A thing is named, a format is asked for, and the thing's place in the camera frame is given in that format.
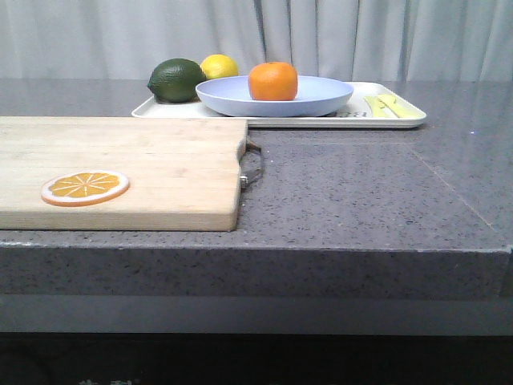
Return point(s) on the grey curtain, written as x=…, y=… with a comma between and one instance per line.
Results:
x=349, y=40

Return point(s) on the cream white tray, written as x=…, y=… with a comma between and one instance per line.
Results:
x=356, y=114

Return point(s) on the orange fruit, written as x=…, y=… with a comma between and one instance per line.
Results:
x=274, y=81

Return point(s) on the dark green lime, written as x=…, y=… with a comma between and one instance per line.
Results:
x=175, y=80

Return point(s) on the wooden cutting board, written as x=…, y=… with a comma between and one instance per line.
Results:
x=176, y=173

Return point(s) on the orange slice coaster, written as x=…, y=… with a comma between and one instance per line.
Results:
x=84, y=188

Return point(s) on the yellow lemon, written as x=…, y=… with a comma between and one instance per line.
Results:
x=219, y=66

